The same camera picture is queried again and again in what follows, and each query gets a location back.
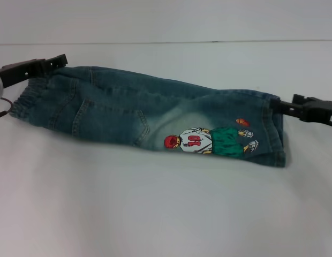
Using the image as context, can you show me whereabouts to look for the dark thin cable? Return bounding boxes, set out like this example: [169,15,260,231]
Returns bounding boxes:
[0,96,16,120]

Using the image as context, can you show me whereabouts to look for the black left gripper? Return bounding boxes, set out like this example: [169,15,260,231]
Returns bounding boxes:
[0,54,69,88]

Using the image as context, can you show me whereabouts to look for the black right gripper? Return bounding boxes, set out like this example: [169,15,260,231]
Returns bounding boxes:
[269,94,332,127]

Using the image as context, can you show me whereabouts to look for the blue denim shorts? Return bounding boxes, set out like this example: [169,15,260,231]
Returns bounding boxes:
[9,65,287,169]

